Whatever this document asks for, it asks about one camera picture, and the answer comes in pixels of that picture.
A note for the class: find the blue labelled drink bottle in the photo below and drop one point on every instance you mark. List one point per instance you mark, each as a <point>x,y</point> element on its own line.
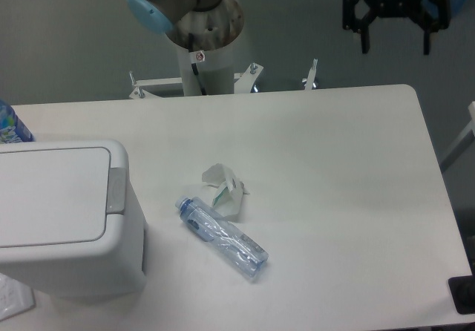
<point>13,130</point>

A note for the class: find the black table corner clamp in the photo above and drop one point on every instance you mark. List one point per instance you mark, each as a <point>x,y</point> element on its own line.
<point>462,291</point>

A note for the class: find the white push-button trash can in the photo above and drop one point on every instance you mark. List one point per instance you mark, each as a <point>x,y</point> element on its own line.
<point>71,223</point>

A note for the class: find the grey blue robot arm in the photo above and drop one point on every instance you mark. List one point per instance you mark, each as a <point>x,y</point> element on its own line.
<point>175,10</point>

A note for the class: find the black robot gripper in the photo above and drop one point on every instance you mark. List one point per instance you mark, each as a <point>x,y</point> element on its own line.
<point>414,9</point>

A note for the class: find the crumpled white paper wrapper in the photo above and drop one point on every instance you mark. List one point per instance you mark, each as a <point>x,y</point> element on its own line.
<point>230,190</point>

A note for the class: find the clear blue plastic bottle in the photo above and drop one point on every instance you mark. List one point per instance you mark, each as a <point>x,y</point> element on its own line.
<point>211,227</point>

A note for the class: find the white side frame bar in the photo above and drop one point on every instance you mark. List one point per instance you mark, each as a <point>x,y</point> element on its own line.
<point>460,144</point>

